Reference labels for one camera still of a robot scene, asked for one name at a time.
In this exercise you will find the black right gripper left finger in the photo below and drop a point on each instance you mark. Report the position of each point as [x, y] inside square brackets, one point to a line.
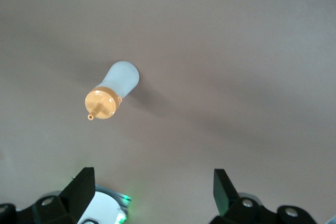
[73, 203]

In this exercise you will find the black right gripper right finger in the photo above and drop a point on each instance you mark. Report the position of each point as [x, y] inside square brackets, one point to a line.
[231, 208]

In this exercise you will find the translucent sauce bottle orange cap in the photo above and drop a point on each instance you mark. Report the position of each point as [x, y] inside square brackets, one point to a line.
[120, 79]

